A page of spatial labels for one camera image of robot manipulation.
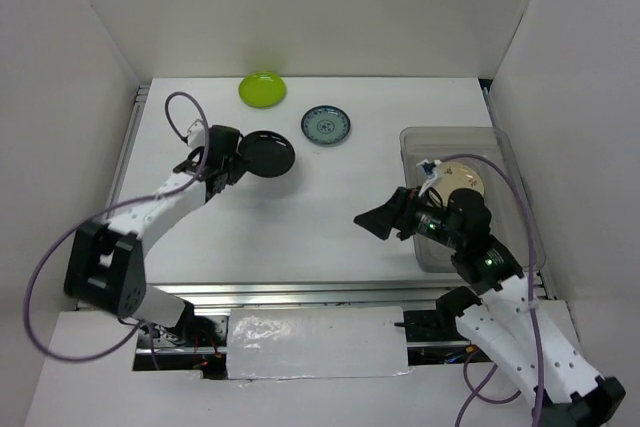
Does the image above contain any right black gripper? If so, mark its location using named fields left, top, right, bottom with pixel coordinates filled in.
left=353, top=184, right=462, bottom=248

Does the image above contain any black plate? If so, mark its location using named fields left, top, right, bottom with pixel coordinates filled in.
left=238, top=130, right=295, bottom=178

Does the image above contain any green plate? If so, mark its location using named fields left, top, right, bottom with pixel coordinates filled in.
left=238, top=71, right=287, bottom=108

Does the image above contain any cream plate with brown flowers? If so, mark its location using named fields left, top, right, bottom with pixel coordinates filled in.
left=433, top=161, right=485, bottom=204

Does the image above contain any small blue floral plate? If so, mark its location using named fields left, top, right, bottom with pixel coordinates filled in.
left=300, top=105, right=351, bottom=146

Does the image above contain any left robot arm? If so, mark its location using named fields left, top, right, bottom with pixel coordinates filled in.
left=63, top=125, right=246, bottom=346

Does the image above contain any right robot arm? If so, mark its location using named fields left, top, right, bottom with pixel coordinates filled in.
left=354, top=187, right=626, bottom=426

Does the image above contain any clear plastic bin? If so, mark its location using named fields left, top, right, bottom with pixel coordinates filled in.
left=400, top=127, right=528, bottom=267

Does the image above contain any white taped cover panel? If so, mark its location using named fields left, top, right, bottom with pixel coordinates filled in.
left=226, top=306, right=409, bottom=380

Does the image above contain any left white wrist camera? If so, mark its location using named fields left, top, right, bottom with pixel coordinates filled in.
left=185, top=119, right=209, bottom=149

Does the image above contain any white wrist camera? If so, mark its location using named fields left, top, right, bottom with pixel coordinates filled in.
left=416, top=159, right=441, bottom=197
left=185, top=119, right=209, bottom=149

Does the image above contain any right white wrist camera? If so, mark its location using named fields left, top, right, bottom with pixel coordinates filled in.
left=416, top=159, right=441, bottom=197

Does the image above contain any aluminium rail frame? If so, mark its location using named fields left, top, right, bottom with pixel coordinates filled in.
left=74, top=77, right=551, bottom=313

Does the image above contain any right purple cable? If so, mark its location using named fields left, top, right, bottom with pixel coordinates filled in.
left=434, top=154, right=546, bottom=427

